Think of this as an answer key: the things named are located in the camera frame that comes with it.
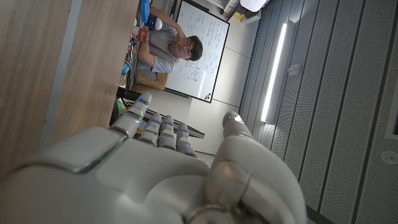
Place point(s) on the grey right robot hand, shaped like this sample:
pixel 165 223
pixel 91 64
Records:
pixel 124 180

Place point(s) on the green round object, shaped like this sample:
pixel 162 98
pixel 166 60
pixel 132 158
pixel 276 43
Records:
pixel 120 108

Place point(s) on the black computer monitor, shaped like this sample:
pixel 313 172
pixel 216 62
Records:
pixel 189 130

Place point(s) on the teal small object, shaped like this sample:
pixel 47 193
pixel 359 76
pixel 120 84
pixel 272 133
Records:
pixel 126 69

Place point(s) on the black keyboard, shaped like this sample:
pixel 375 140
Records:
pixel 132 65

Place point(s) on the seated person grey shirt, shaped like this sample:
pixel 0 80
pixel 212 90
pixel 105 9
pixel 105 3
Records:
pixel 164 46

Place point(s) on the red soda can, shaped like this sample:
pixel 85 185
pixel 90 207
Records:
pixel 143 35

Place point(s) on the dark blue bottle white cap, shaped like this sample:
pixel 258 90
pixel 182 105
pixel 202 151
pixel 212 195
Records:
pixel 154 22

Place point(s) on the light blue object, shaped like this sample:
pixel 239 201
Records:
pixel 145 9

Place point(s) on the ceiling light strip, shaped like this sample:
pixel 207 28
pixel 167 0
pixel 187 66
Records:
pixel 273 71

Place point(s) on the grey ceiling box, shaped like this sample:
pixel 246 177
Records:
pixel 293 69

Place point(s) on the white shelf unit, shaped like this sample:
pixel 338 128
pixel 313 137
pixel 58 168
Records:
pixel 251 18

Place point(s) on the round ceiling sensor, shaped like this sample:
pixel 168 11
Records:
pixel 389 157

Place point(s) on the whiteboard with black frame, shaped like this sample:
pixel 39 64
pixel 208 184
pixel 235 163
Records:
pixel 205 37

